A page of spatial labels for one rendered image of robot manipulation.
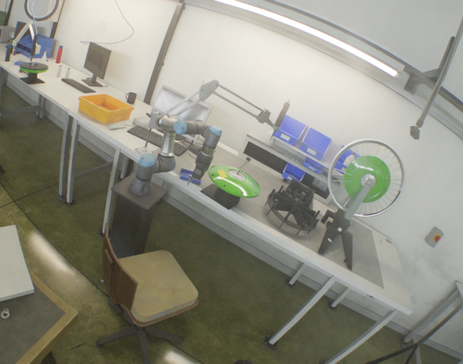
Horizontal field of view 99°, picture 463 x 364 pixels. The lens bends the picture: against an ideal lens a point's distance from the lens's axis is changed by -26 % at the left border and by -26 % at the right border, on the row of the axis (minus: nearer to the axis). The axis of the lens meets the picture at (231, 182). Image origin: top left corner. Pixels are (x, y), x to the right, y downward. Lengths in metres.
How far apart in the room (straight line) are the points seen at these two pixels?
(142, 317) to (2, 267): 0.66
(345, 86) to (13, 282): 2.28
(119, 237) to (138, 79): 1.80
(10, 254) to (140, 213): 0.80
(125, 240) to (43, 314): 0.96
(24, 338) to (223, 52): 2.35
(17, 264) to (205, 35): 2.27
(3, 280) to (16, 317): 0.11
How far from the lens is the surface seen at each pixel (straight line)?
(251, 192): 1.41
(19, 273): 0.86
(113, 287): 1.17
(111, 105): 2.37
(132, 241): 1.62
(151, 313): 1.25
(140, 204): 1.39
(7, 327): 0.80
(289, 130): 2.25
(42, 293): 0.84
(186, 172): 1.67
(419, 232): 2.65
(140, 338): 1.77
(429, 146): 2.40
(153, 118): 1.65
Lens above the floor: 1.68
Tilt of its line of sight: 25 degrees down
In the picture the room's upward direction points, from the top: 25 degrees clockwise
